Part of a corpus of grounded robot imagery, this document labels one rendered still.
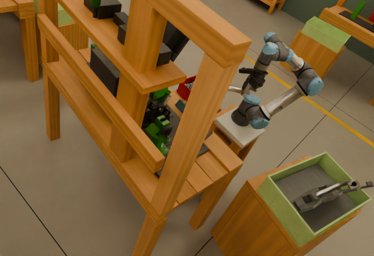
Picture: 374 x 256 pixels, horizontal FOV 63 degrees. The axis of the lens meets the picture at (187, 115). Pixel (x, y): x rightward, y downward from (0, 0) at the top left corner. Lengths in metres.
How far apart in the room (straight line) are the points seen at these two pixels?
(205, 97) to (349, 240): 2.68
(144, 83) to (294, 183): 1.33
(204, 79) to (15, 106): 2.60
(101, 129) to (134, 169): 0.35
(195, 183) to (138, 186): 0.34
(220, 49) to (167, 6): 0.27
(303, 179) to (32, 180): 2.11
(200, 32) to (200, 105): 0.26
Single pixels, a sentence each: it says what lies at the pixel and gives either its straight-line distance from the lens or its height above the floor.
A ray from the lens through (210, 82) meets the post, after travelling 1.04.
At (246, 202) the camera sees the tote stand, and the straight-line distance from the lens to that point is 2.23.
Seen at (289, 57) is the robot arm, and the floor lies 1.60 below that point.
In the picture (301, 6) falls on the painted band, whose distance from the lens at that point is 7.38.
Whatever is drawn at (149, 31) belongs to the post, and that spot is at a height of 1.75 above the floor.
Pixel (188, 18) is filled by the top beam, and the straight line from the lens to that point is 1.06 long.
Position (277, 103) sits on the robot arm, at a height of 1.22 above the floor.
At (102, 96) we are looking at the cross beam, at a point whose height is 1.27.
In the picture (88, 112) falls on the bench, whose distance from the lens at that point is 2.09.
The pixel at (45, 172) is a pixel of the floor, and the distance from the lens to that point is 2.88.
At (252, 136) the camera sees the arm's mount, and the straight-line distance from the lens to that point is 2.31.
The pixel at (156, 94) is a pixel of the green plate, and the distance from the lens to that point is 1.97.
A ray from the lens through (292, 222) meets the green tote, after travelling 2.02.
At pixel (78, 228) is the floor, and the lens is 2.61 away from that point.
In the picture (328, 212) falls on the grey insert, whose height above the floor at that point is 0.85.
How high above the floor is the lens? 2.36
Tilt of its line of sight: 42 degrees down
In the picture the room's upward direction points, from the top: 21 degrees clockwise
